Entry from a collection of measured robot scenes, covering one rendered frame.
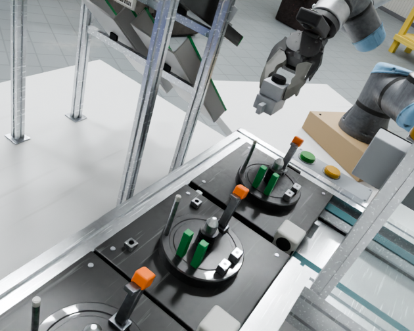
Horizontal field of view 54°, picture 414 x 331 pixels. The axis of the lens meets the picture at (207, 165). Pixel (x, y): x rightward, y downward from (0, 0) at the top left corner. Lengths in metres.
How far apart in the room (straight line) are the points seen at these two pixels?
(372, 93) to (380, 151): 0.71
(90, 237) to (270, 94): 0.43
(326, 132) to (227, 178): 0.57
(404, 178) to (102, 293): 0.44
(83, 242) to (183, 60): 0.37
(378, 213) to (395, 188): 0.05
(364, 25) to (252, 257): 0.59
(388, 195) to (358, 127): 0.73
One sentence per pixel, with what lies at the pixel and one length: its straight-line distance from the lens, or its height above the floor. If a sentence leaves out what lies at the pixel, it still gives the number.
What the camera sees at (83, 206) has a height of 0.86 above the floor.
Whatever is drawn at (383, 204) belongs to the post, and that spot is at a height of 1.17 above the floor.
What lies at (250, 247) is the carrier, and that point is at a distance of 0.72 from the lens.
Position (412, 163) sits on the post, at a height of 1.24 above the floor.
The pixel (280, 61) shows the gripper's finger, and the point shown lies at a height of 1.20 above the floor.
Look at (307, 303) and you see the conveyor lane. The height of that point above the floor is 0.93.
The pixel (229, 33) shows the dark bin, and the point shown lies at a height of 1.22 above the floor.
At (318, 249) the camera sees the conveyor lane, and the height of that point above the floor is 0.92.
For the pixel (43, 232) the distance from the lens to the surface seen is 0.81.
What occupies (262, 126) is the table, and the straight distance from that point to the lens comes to 1.32.
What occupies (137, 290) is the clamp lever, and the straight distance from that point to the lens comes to 0.49.
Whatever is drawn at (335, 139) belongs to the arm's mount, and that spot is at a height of 0.91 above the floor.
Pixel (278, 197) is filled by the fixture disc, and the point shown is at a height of 0.99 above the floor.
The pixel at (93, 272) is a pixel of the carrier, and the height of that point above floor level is 0.97.
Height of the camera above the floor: 1.47
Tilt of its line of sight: 35 degrees down
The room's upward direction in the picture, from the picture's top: 20 degrees clockwise
